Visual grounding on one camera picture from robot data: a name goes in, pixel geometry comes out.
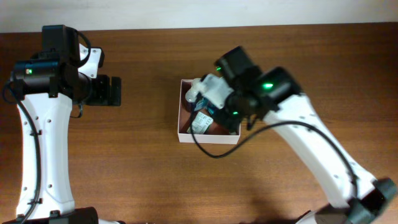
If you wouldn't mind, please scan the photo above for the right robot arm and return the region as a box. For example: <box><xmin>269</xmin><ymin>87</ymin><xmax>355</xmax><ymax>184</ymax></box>
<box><xmin>215</xmin><ymin>47</ymin><xmax>397</xmax><ymax>224</ymax></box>

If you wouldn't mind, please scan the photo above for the left black cable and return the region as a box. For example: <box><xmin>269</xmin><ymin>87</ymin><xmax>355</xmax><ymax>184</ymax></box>
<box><xmin>2</xmin><ymin>27</ymin><xmax>93</xmax><ymax>224</ymax></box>

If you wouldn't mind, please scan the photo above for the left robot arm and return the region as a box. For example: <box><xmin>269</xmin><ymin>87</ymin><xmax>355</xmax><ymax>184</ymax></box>
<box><xmin>4</xmin><ymin>25</ymin><xmax>121</xmax><ymax>223</ymax></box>

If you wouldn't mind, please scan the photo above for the clear pump soap bottle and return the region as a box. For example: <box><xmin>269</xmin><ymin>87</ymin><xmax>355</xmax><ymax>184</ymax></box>
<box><xmin>185</xmin><ymin>78</ymin><xmax>205</xmax><ymax>111</ymax></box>

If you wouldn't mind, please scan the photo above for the green white soap box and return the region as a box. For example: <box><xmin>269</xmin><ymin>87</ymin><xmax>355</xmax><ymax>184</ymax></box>
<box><xmin>187</xmin><ymin>112</ymin><xmax>213</xmax><ymax>134</ymax></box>

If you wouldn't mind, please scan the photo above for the black cable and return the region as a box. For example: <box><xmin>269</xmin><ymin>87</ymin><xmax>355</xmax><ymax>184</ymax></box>
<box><xmin>188</xmin><ymin>93</ymin><xmax>358</xmax><ymax>194</ymax></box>
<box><xmin>2</xmin><ymin>27</ymin><xmax>93</xmax><ymax>224</ymax></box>

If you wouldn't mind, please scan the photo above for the teal mouthwash bottle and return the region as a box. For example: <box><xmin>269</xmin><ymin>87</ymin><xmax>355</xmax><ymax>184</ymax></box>
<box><xmin>194</xmin><ymin>98</ymin><xmax>218</xmax><ymax>115</ymax></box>

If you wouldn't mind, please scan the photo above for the right black cable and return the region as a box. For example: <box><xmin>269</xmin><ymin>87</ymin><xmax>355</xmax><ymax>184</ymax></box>
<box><xmin>188</xmin><ymin>93</ymin><xmax>358</xmax><ymax>194</ymax></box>

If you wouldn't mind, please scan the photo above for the white cardboard box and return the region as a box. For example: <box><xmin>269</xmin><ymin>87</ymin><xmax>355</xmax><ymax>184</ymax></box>
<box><xmin>177</xmin><ymin>79</ymin><xmax>241</xmax><ymax>144</ymax></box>

